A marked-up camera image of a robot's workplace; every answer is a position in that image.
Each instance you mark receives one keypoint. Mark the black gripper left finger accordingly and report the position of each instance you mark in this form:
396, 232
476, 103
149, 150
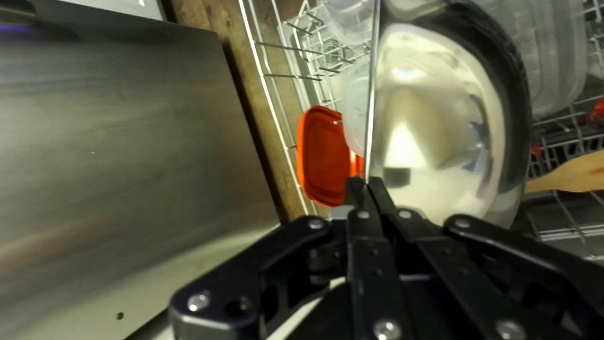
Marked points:
344, 266

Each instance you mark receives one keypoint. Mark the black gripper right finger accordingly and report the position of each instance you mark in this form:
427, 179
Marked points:
470, 281

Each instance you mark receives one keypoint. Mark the large silver bowl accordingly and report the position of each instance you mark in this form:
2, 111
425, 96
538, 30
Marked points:
449, 111

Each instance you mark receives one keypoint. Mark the white dishwasher rack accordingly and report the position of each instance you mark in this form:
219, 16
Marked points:
319, 54

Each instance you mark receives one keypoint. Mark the wooden spoon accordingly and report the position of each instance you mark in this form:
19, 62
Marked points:
579, 175

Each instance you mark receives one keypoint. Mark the stainless steel refrigerator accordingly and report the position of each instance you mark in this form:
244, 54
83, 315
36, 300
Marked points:
126, 169

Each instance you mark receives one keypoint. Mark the clear container in rack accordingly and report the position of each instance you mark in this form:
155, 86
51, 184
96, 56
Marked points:
551, 41

